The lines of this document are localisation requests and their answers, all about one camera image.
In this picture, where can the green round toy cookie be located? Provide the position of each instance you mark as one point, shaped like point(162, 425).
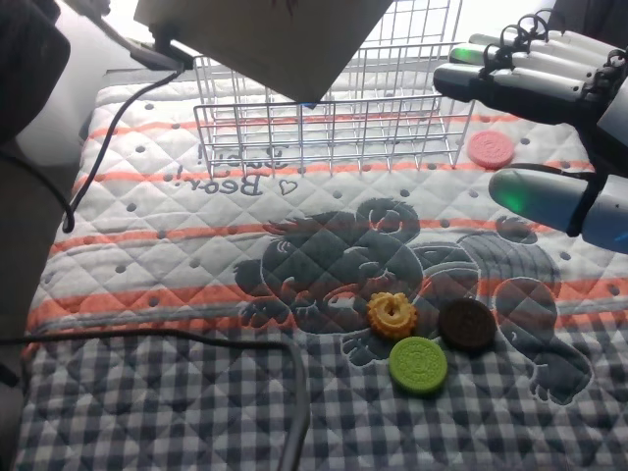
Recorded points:
point(418, 365)

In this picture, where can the yellow flower toy cookie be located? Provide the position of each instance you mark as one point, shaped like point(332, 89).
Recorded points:
point(391, 314)

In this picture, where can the grey quilt with bear print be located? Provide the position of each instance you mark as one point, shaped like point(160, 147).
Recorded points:
point(196, 255)

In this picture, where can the beige book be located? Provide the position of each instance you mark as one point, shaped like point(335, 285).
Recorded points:
point(270, 44)

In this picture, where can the pink round toy cookie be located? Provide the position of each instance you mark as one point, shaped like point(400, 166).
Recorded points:
point(490, 147)

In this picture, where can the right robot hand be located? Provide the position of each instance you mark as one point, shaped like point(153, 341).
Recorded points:
point(530, 83)

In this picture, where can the brown round toy cookie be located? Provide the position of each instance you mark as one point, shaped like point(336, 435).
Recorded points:
point(467, 324)

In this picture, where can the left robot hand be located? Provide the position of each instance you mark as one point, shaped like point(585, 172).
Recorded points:
point(164, 32)

